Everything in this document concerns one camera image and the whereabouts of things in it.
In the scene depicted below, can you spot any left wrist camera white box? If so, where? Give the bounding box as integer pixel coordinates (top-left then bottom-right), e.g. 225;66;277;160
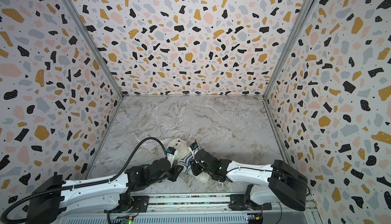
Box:
167;147;178;167

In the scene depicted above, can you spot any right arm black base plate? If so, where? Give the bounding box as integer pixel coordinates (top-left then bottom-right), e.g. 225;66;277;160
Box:
229;194;272;211

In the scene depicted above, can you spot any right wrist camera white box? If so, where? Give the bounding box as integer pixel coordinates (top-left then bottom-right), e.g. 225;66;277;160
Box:
188;141;200;163

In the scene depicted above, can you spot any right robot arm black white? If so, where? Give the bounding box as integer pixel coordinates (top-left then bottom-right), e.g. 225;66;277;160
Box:
189;144;310;211

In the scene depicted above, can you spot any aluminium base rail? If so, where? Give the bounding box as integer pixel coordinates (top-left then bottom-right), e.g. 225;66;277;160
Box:
55;192;322;224

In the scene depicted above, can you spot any white fluffy teddy bear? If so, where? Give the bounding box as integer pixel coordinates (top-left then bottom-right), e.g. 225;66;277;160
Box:
168;138;210;183

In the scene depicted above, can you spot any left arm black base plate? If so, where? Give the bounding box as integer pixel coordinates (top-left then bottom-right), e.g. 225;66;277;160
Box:
104;193;150;214

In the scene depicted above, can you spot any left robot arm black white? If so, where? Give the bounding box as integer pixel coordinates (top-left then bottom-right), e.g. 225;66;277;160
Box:
26;158;184;224

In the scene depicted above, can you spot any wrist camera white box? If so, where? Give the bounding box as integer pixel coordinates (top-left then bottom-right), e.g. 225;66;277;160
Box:
167;147;178;167
188;141;200;163

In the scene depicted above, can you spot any blue white striped knit sweater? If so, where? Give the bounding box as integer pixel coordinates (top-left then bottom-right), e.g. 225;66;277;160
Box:
177;153;194;176

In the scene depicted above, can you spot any left black corrugated cable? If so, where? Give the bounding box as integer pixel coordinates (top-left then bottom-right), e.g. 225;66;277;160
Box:
0;136;168;224

